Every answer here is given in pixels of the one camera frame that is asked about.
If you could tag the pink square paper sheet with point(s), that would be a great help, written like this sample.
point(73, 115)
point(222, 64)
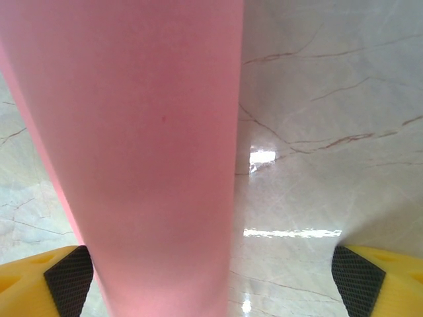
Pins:
point(138, 148)

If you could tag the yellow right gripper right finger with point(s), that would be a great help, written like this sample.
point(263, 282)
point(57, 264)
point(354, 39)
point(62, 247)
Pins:
point(390, 284)

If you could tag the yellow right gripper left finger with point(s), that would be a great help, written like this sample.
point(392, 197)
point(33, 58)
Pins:
point(29, 287)

